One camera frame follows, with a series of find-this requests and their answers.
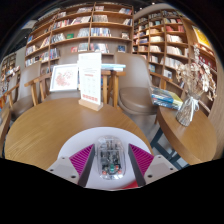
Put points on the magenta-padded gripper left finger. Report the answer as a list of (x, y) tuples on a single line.
[(81, 160)]

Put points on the glass vase with dried flowers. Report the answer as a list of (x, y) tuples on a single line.
[(186, 111)]

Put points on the white sign on wooden base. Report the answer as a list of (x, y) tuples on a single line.
[(90, 80)]

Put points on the blue and white book stack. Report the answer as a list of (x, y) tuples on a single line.
[(113, 67)]

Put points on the stack of colourful books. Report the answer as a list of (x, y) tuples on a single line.
[(166, 98)]

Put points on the distant wooden bookshelf unit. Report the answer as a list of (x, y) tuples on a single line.
[(8, 63)]

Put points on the white mouse pad, red wrist rest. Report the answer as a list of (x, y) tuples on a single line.
[(80, 140)]

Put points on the white framed red print picture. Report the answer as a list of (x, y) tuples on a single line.
[(64, 78)]

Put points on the beige armchair with wooden arms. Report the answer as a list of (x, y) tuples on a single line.
[(68, 58), (28, 83), (136, 96)]

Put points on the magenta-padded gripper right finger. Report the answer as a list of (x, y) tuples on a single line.
[(141, 160)]

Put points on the curved wooden bookshelf unit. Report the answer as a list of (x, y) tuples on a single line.
[(166, 43)]

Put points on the transparent computer mouse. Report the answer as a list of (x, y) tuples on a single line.
[(111, 156)]

